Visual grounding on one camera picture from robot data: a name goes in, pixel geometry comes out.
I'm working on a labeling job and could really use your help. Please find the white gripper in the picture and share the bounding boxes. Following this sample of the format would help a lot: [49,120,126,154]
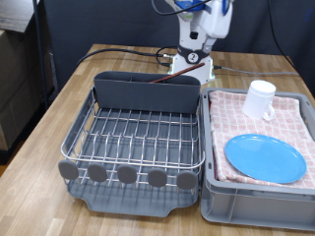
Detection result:
[183,0,234,55]

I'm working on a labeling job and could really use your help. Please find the reddish brown wooden spoon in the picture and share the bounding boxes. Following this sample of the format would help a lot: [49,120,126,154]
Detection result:
[151,62,206,84]

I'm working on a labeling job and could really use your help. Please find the white mug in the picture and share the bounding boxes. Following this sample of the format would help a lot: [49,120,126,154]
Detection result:
[241,80,278,122]

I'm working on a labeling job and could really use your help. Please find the blue plastic plate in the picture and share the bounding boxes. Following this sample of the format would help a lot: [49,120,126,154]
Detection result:
[223,133,308,185]

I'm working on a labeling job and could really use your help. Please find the pink checked dish towel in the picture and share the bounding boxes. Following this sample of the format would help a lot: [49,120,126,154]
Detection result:
[208,89,315,191]

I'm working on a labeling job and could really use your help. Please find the dark gray cutlery holder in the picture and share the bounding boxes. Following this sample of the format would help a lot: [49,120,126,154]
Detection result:
[93,71,202,115]

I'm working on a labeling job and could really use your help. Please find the dark fabric partition panel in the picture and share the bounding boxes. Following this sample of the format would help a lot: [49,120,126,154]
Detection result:
[42,0,315,96]

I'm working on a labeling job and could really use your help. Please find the black metal pole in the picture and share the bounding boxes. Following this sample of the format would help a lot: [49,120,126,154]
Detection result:
[31,0,50,111]

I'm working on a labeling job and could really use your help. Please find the gray plastic drain tray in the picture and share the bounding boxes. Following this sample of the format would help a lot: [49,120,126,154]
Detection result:
[62,87,202,218]

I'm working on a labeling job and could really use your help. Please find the gray plastic crate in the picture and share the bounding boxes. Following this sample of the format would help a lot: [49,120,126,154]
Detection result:
[200,87,315,232]

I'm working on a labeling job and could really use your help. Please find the cardboard box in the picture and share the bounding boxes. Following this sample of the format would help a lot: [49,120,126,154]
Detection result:
[0,29,55,151]

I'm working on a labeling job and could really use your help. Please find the dark wooden shelf board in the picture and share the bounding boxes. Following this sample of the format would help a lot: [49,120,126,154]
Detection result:
[0,0,40,33]

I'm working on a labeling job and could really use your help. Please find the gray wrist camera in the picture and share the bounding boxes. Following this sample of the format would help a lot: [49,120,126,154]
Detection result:
[181,10,195,22]

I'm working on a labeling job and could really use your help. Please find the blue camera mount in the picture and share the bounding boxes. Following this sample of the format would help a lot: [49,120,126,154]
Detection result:
[174,0,207,12]

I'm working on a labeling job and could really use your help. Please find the thin gray cable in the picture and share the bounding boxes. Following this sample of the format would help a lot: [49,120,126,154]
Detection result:
[212,64,301,77]

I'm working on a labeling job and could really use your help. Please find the black camera cable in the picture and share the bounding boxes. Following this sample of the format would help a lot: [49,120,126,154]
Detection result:
[151,0,296,68]

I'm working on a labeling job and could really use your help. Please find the black power cable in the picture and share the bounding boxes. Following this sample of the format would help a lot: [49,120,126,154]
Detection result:
[76,45,180,68]

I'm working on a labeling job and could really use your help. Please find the metal wire dish rack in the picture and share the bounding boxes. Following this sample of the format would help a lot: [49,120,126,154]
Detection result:
[60,87,206,195]

